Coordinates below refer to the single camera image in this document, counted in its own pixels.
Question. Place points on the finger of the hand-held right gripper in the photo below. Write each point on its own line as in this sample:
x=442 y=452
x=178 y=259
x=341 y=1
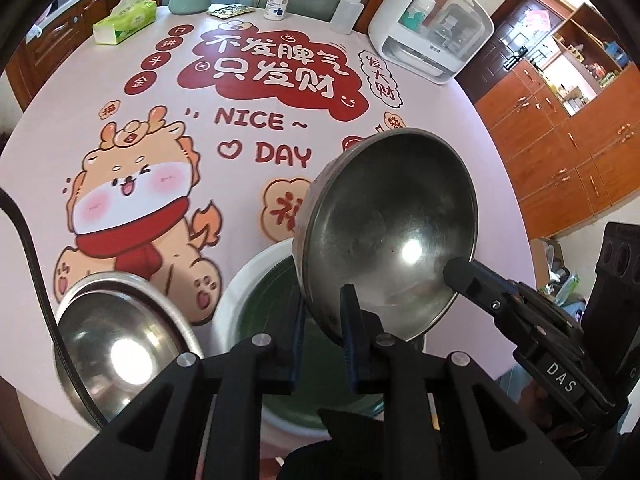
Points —
x=475 y=280

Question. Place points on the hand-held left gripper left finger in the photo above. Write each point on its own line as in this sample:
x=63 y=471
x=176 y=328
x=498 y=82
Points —
x=298 y=345

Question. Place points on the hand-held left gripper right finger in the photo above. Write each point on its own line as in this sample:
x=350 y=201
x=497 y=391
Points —
x=350 y=340

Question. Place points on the green plate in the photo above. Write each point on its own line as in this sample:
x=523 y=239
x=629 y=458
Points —
x=325 y=375

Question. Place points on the white and green bowl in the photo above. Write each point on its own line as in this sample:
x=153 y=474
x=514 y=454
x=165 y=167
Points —
x=235 y=290

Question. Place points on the small steel bowl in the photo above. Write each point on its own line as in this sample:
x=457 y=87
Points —
x=390 y=220

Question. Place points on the large steel bowl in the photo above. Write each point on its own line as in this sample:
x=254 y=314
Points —
x=120 y=355

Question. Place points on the person's right hand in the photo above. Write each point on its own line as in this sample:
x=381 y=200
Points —
x=545 y=402

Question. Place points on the cardboard box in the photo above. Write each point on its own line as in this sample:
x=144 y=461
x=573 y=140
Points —
x=542 y=260

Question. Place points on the printed pink tablecloth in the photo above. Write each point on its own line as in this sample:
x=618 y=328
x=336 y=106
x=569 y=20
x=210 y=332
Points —
x=240 y=180

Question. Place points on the dark brown door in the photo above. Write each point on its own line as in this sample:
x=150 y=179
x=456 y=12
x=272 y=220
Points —
x=505 y=60

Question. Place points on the clear glass bottle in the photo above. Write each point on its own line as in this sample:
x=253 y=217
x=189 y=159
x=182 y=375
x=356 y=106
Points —
x=452 y=25

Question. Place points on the white countertop storage cabinet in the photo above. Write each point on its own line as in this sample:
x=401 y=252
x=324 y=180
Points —
x=395 y=35

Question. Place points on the white bottle with teal label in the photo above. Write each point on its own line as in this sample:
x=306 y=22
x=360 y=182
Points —
x=422 y=7

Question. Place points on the clear squeeze bottle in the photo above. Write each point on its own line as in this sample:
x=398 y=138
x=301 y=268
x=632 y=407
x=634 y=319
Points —
x=345 y=15

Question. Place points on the white pill bottle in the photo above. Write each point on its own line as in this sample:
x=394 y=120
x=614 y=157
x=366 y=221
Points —
x=276 y=5

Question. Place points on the patterned foil packet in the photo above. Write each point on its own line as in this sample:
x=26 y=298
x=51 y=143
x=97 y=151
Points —
x=230 y=11

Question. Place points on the green tissue box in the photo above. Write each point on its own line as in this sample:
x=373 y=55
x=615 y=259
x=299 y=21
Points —
x=125 y=20

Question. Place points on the wooden sideboard with niche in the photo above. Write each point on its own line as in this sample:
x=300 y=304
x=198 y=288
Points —
x=60 y=45

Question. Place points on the wooden wall cabinets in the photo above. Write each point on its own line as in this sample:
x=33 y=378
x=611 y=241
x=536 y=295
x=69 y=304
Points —
x=560 y=135

